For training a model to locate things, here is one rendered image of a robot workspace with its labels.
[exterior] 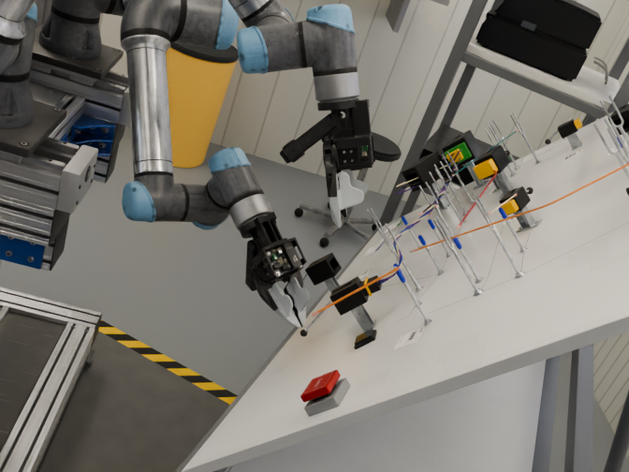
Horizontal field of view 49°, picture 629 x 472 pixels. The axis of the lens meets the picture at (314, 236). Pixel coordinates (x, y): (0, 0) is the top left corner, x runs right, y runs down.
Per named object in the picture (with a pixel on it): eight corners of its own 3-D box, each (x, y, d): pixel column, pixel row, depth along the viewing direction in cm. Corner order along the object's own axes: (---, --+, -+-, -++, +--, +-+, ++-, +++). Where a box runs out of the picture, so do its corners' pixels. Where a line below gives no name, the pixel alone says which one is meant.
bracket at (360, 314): (364, 326, 128) (351, 303, 127) (375, 320, 127) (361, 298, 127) (362, 335, 124) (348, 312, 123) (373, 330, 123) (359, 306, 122)
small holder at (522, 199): (553, 207, 131) (535, 174, 130) (535, 228, 125) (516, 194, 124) (533, 213, 134) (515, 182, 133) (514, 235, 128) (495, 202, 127)
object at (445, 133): (411, 165, 214) (419, 145, 211) (434, 140, 245) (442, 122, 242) (510, 210, 208) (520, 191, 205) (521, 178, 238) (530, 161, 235)
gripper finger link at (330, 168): (335, 195, 114) (332, 143, 115) (327, 196, 114) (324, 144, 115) (340, 199, 119) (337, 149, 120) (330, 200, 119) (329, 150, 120)
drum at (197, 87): (212, 149, 440) (241, 44, 408) (205, 179, 401) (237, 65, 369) (143, 129, 432) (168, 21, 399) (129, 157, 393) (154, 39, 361)
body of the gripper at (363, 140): (372, 171, 115) (365, 98, 112) (321, 176, 117) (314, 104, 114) (375, 165, 122) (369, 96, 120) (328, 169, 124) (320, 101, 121)
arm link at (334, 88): (310, 78, 113) (317, 77, 121) (313, 106, 114) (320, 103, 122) (355, 72, 112) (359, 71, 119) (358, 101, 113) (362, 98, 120)
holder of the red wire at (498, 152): (531, 173, 166) (509, 135, 165) (514, 195, 156) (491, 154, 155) (513, 181, 169) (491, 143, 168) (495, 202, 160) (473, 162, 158)
